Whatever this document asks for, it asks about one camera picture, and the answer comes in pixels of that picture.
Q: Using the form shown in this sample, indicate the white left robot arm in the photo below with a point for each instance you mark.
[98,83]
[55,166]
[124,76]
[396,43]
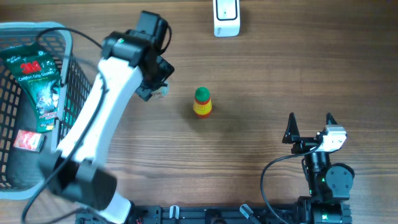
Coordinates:
[131,64]

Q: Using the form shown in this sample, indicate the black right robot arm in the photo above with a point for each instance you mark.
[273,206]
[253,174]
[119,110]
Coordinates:
[329,184]

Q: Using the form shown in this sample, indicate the small red patterned box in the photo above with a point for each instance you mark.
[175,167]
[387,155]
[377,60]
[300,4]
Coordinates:
[29,141]

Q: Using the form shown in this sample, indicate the white barcode scanner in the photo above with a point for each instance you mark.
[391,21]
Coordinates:
[226,14]

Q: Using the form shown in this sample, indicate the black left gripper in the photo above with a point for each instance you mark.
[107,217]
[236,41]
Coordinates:
[166,68]

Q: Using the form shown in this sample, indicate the grey plastic shopping basket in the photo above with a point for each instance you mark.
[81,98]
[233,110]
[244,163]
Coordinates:
[20,175]

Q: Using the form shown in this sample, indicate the green 3M gloves packet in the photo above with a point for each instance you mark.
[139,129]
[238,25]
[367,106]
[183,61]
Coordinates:
[37,73]

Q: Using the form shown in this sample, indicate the red yellow sauce bottle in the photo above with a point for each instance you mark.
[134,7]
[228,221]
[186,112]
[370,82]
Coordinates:
[202,105]

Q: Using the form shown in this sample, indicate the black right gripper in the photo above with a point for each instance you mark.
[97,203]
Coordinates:
[292,135]

